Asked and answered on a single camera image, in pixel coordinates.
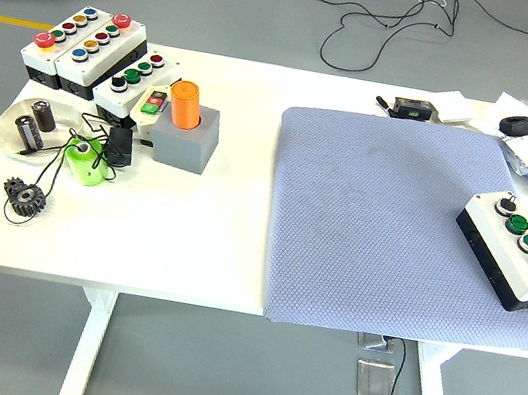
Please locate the clear plastic packet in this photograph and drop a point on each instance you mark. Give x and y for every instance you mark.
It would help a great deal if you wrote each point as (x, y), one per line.
(523, 165)

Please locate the small black electronic module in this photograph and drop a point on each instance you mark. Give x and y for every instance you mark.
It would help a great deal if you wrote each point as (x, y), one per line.
(413, 108)

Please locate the orange cylinder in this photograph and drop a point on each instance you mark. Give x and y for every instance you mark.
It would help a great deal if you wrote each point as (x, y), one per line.
(184, 105)

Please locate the six-button box with e-stop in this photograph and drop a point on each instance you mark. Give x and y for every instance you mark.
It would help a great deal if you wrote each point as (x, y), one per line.
(38, 61)
(82, 71)

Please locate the black metal gear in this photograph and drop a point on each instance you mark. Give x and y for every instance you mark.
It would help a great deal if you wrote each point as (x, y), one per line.
(34, 209)

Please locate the grey-blue textured mat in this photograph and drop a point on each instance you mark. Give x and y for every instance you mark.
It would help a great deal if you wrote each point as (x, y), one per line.
(366, 225)

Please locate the metal floor socket plate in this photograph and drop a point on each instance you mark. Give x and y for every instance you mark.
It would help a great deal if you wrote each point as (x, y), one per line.
(371, 342)
(372, 380)

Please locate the white square switch plate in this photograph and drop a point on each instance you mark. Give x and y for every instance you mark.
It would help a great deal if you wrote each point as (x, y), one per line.
(454, 107)

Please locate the dark brown capacitor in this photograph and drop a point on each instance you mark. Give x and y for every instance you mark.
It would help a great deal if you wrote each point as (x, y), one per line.
(44, 117)

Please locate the black power adapter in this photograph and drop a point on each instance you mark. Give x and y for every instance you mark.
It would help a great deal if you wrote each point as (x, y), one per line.
(120, 145)

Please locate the green plastic cylinder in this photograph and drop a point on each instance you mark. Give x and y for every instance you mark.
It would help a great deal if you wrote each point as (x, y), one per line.
(86, 170)

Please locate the white four-button control box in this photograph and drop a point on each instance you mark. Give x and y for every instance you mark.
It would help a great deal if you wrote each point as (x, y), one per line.
(512, 259)
(118, 99)

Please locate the grey cube block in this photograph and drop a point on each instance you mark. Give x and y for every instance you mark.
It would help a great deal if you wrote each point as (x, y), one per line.
(180, 150)

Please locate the capacitor with grey stripe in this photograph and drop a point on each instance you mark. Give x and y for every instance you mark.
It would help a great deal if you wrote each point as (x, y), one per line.
(29, 133)

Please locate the cream red-green switch box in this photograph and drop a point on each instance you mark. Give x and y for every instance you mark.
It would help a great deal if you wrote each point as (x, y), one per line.
(149, 108)

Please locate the silver metal dish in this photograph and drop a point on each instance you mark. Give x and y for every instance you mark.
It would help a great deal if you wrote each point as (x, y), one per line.
(6, 134)

